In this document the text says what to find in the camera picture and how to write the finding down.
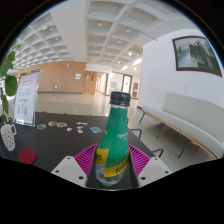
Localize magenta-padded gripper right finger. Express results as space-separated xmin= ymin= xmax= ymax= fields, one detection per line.
xmin=128 ymin=144 xmax=173 ymax=188

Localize recessed ceiling lights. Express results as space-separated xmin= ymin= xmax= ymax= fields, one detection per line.
xmin=46 ymin=19 xmax=141 ymax=66

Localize dark framed landscape painting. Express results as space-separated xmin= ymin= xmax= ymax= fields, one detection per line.
xmin=171 ymin=35 xmax=223 ymax=78

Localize white dotted mug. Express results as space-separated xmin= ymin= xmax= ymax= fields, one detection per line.
xmin=0 ymin=123 xmax=18 ymax=152

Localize green plastic drink bottle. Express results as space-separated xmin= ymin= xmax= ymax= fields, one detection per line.
xmin=94 ymin=91 xmax=132 ymax=188

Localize flat round red coaster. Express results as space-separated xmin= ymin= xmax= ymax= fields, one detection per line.
xmin=18 ymin=147 xmax=37 ymax=165

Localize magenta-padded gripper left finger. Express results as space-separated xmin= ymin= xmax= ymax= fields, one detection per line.
xmin=50 ymin=143 xmax=99 ymax=188

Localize long white bench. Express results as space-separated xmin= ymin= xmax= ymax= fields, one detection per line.
xmin=138 ymin=92 xmax=224 ymax=160

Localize clear acrylic sign stand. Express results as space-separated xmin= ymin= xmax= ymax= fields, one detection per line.
xmin=13 ymin=69 xmax=44 ymax=128

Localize green leafy potted plant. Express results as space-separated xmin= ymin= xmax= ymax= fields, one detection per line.
xmin=0 ymin=43 xmax=23 ymax=124

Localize small blue card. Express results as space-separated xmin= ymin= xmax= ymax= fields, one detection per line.
xmin=89 ymin=126 xmax=103 ymax=135

